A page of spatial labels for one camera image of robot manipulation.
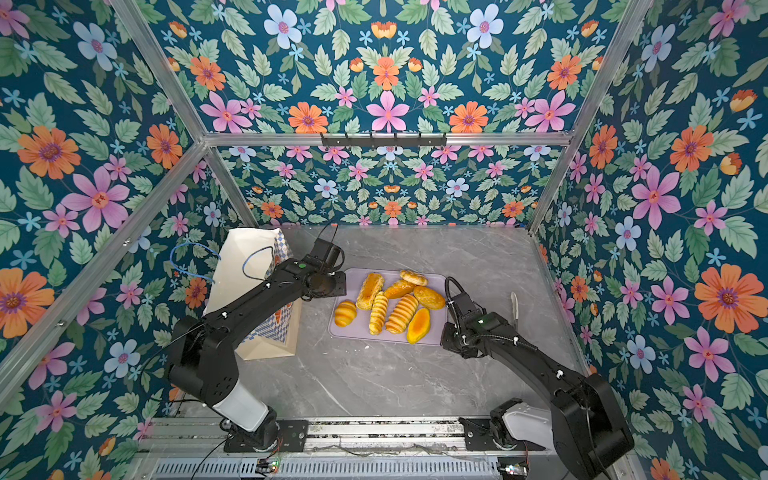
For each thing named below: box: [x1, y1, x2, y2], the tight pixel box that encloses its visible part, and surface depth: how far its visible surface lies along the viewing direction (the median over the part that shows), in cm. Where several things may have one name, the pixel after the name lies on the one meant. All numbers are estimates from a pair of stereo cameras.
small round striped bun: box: [334, 299, 357, 328], surface depth 95 cm
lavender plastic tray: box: [328, 268, 449, 346], surface depth 95 cm
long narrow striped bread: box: [369, 291, 388, 336], surface depth 92 cm
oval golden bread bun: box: [413, 286, 445, 310], surface depth 96 cm
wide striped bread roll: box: [385, 293, 419, 335], surface depth 93 cm
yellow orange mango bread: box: [407, 307, 431, 344], surface depth 92 cm
